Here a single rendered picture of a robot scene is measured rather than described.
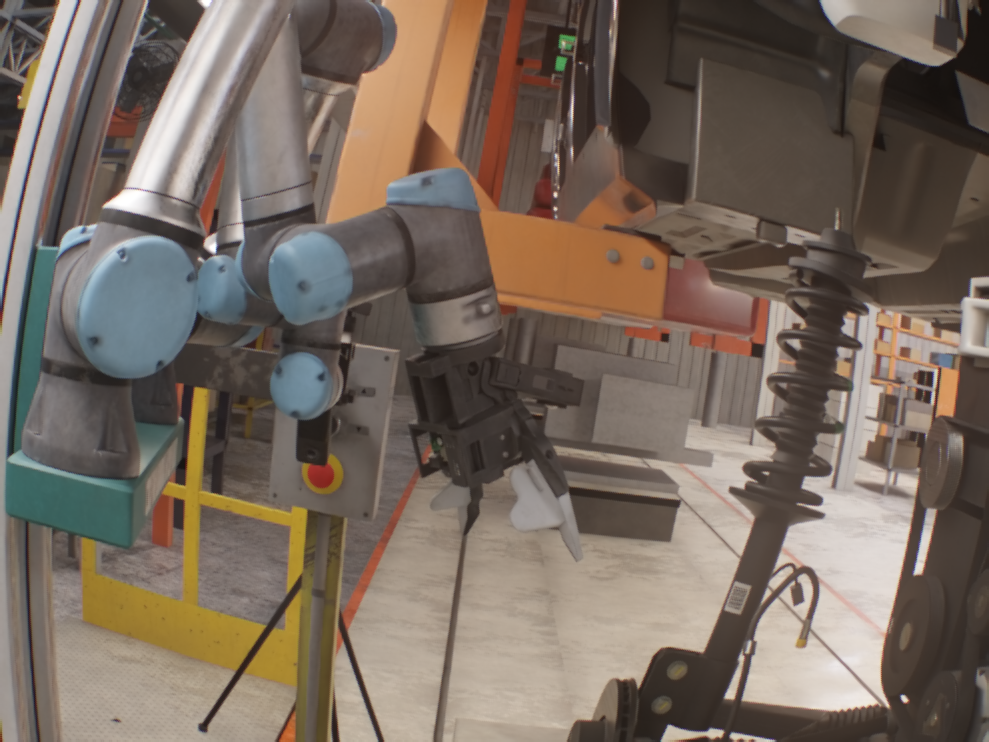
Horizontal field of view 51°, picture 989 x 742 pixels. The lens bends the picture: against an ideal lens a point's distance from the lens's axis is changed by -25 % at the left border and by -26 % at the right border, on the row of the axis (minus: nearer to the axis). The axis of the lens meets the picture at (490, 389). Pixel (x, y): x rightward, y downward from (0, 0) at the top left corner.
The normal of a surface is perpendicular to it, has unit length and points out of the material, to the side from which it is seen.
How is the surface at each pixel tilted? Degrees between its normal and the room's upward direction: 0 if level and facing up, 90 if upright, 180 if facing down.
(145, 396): 73
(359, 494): 90
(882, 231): 134
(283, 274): 114
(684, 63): 109
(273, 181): 99
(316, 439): 120
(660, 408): 90
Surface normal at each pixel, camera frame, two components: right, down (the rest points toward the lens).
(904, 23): -0.07, 0.48
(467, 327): 0.26, 0.23
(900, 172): -0.11, 0.72
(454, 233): 0.54, 0.13
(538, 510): 0.43, -0.44
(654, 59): -0.03, 0.22
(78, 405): 0.32, -0.21
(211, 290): -0.67, -0.07
